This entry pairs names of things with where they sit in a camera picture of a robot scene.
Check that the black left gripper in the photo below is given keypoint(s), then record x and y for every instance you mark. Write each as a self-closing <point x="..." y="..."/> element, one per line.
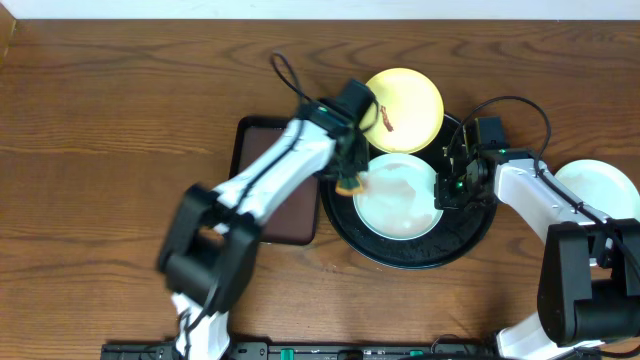
<point x="348" y="167"/>

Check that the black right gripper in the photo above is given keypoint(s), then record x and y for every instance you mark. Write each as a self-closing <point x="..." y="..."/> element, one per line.
<point x="444" y="198"/>

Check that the green orange sponge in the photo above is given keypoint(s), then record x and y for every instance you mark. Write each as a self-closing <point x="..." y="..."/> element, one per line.
<point x="350" y="186"/>

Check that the light blue plate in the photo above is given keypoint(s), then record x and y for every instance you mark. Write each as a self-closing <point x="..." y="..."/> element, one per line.
<point x="398" y="200"/>

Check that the pale green plate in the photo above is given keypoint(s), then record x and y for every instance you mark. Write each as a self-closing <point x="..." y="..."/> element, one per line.
<point x="602" y="186"/>

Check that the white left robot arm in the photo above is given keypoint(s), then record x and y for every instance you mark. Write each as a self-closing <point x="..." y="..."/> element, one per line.
<point x="210" y="250"/>

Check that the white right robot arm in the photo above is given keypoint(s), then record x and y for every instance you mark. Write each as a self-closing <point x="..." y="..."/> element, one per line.
<point x="588" y="293"/>

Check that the round black tray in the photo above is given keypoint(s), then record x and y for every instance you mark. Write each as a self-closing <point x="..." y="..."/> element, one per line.
<point x="456" y="233"/>

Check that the rectangular brown tray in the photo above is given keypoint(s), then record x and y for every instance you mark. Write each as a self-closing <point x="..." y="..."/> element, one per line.
<point x="294" y="222"/>

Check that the yellow plate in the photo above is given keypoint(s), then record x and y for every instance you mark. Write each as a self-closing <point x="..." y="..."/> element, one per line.
<point x="409" y="112"/>

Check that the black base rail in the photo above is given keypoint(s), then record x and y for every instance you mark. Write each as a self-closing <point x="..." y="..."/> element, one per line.
<point x="264" y="351"/>

